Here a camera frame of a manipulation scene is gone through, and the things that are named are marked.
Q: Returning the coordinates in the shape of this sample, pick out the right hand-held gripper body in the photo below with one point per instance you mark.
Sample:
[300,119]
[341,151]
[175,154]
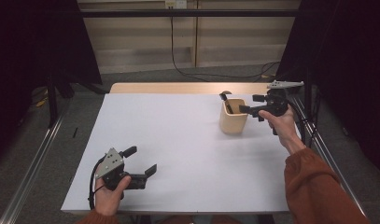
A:
[276,102]

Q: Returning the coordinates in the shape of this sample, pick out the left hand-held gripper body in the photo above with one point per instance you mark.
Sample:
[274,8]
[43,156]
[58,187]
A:
[111,165]

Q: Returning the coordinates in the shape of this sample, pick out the thin black brush silver head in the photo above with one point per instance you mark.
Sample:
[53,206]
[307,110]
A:
[228,106]

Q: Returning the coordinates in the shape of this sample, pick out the cream square cup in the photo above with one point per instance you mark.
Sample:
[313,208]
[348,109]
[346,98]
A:
[232,124]

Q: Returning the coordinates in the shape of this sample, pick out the person's right hand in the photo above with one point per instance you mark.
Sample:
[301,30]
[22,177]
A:
[285,130]

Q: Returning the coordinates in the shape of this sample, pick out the person's left hand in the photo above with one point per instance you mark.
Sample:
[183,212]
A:
[108,202]

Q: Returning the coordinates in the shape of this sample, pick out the wooden table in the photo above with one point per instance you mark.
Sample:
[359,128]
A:
[166,88]

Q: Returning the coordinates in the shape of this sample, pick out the black curtain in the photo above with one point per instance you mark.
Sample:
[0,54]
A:
[349,62]
[29,46]

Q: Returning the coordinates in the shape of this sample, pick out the beige panelled cabinet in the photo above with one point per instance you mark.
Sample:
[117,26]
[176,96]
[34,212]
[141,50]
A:
[141,40]

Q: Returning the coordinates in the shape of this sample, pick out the black metal crossbar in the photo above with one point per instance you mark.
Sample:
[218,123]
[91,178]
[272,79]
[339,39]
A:
[147,13]

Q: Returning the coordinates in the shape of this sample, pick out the aluminium floor rail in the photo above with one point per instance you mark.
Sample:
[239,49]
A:
[32,174]
[342,182]

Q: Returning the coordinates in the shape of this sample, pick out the black stand post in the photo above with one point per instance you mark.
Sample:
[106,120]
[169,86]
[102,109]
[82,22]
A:
[52,102]

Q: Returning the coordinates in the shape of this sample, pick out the white wall socket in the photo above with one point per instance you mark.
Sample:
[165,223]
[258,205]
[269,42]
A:
[175,3]

